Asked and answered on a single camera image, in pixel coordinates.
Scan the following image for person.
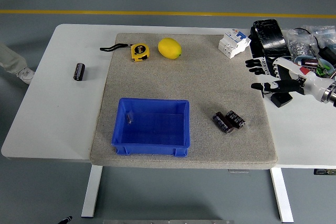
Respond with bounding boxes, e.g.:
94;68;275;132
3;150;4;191
0;42;36;85

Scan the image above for white table leg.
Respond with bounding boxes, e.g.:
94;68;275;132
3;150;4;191
80;165;103;218
270;167;294;222

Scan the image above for small black block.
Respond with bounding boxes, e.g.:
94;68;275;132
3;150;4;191
270;93;293;108

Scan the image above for yellow lemon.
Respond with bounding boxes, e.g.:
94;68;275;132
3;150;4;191
157;37;182;59

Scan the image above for black wrapped device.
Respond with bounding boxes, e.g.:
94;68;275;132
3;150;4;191
248;19;293;62

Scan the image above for light blue bowl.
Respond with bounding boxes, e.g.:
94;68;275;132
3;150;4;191
292;55;336;78

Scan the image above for dark cylindrical battery white print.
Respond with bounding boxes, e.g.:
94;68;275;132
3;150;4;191
226;110;246;130
212;112;235;134
72;62;86;81

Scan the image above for black power adapter with cord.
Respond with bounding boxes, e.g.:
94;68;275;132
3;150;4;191
293;27;336;65

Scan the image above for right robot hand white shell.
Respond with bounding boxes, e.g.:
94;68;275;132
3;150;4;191
245;57;333;101

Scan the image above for clear bag of metal nuts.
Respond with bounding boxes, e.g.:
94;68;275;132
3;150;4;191
286;28;320;59

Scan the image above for clear plastic bag of parts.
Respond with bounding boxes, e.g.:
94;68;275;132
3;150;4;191
301;25;336;49

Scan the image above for blue plastic box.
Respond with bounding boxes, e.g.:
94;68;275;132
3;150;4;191
112;97;191;156

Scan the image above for brown battery in bowl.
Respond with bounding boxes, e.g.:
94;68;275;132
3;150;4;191
301;58;320;69

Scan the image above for green clips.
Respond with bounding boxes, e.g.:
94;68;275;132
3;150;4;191
316;63;331;77

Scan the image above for table height control panel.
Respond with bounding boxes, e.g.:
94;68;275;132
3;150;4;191
313;168;336;176

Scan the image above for grey-brown mat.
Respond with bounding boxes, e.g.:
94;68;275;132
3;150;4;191
89;33;278;170

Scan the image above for white circuit breaker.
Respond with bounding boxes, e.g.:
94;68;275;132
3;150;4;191
218;29;252;59

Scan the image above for yellow tape measure black strap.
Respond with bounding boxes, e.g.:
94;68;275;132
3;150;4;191
99;42;151;63

